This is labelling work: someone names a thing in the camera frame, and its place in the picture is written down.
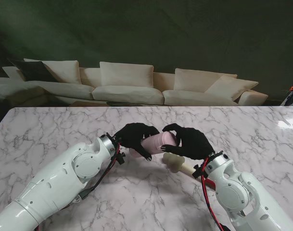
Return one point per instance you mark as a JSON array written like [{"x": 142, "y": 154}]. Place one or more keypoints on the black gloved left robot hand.
[{"x": 133, "y": 138}]

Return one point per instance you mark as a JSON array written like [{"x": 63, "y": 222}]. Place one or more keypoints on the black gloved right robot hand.
[{"x": 194, "y": 144}]

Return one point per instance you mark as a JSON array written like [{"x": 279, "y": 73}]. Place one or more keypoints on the pink thermos bottle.
[{"x": 148, "y": 146}]

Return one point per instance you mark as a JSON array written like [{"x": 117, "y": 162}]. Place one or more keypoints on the pink thermos lid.
[{"x": 166, "y": 140}]

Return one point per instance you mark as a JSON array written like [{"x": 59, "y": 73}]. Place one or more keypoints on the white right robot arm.
[{"x": 237, "y": 195}]

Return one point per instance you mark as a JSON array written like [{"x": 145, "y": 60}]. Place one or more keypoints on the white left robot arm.
[{"x": 52, "y": 183}]

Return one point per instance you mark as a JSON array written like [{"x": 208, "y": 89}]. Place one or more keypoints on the cream fabric sofa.
[{"x": 127, "y": 93}]

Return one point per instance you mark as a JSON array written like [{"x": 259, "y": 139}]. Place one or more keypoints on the cream sofa cushion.
[
  {"x": 64, "y": 71},
  {"x": 125, "y": 74},
  {"x": 192, "y": 79},
  {"x": 233, "y": 86}
]

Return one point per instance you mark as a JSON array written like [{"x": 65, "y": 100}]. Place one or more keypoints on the black stand with orange clamp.
[{"x": 291, "y": 96}]

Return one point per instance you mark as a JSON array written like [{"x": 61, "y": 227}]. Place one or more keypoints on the dark brown sofa cushion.
[{"x": 35, "y": 71}]

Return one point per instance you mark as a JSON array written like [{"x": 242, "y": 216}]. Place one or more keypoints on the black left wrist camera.
[{"x": 121, "y": 158}]

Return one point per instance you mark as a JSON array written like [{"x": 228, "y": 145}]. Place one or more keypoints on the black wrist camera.
[
  {"x": 198, "y": 171},
  {"x": 121, "y": 158}
]

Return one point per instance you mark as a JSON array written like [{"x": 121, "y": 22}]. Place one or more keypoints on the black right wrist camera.
[{"x": 198, "y": 171}]

